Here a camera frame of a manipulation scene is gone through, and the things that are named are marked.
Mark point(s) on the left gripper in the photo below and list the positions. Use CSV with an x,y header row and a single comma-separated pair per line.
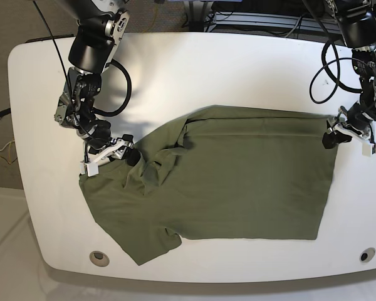
x,y
348,124

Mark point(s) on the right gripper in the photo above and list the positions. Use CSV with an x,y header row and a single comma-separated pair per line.
x,y
100,144

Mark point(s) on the olive green T-shirt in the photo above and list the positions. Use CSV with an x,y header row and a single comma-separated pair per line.
x,y
217,173

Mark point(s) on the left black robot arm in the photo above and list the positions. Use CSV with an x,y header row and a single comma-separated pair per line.
x,y
357,24

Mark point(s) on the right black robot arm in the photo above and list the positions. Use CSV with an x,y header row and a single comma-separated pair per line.
x,y
101,25

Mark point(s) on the left table grommet hole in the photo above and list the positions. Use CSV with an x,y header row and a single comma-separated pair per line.
x,y
99,259

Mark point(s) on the table grommet hole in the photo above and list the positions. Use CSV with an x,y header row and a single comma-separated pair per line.
x,y
367,255
99,259

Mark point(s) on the right table grommet hole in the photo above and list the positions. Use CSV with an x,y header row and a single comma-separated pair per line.
x,y
367,255

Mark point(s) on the black bar behind table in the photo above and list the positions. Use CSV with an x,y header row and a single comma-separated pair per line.
x,y
50,38

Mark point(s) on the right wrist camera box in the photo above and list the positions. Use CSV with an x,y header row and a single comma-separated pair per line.
x,y
89,168

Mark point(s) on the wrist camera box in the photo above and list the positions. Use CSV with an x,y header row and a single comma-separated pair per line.
x,y
89,168
368,147

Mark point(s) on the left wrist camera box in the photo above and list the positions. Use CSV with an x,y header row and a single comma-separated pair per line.
x,y
368,147

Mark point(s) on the aluminium frame rack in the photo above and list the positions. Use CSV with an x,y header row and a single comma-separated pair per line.
x,y
207,16

